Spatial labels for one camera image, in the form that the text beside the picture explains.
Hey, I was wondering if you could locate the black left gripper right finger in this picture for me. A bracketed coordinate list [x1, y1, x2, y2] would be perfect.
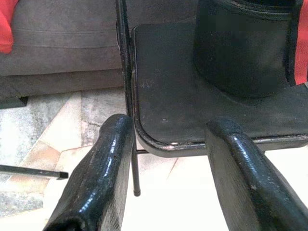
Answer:
[204, 117, 308, 231]

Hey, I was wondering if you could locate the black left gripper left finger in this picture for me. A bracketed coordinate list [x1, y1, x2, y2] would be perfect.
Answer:
[43, 113, 135, 231]

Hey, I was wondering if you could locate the black square metal bar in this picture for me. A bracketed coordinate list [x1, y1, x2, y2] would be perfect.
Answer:
[0, 164, 69, 180]

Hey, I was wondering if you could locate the black folding chair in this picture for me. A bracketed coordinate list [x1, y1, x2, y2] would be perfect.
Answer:
[115, 0, 308, 197]

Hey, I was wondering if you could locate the black cylindrical bag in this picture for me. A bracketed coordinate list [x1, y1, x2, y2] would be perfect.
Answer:
[193, 0, 298, 98]

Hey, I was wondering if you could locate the dark brown sofa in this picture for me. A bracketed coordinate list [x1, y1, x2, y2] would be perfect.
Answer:
[0, 0, 200, 109]

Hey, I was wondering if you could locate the red cushion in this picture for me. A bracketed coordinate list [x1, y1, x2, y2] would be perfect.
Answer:
[0, 0, 19, 54]
[294, 0, 308, 85]

